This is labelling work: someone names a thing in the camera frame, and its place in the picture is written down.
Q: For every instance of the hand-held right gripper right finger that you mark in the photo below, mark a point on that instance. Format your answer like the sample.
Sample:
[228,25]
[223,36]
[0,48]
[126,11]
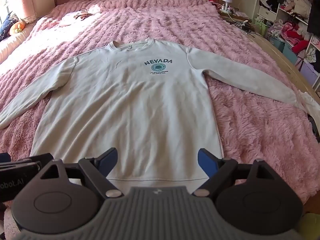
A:
[205,160]

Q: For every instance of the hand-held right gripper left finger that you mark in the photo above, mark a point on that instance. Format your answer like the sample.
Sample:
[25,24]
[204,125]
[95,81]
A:
[111,158]

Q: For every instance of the white printed sweatshirt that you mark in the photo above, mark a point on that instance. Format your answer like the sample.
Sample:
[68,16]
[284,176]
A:
[130,105]

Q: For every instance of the pile of red clothes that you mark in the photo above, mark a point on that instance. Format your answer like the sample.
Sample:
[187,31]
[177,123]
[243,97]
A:
[296,36]

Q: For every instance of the pink fluffy blanket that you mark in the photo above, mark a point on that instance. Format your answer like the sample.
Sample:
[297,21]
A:
[237,120]

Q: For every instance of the white cloth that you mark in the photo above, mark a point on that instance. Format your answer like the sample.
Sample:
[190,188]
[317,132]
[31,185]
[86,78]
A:
[311,105]

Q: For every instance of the blue storage bin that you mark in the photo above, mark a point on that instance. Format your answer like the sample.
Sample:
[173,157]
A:
[276,42]
[290,53]

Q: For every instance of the green storage box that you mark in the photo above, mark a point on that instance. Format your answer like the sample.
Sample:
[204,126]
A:
[262,28]

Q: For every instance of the small pink garment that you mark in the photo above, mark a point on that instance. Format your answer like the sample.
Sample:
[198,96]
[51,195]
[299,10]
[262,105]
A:
[75,17]

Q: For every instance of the wooden nightstand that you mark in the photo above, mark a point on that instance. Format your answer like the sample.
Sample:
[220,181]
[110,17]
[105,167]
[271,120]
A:
[240,15]

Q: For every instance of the white power strip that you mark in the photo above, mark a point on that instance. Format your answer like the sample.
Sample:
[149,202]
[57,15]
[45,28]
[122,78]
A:
[226,11]

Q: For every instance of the orange plush toy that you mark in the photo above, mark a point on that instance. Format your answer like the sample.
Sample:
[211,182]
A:
[18,27]

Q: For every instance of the white drawer box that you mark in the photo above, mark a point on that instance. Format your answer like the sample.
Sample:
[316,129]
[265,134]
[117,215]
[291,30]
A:
[265,12]

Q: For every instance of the white table lamp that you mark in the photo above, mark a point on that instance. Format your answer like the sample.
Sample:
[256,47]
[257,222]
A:
[227,1]

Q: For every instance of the white shelf unit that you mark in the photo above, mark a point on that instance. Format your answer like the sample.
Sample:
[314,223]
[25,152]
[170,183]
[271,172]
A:
[287,12]

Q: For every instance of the dark hanging jacket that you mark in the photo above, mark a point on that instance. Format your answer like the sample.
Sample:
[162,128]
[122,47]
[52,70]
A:
[313,5]

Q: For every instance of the wooden bed frame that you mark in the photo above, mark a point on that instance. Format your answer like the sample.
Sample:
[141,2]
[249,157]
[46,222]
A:
[282,62]

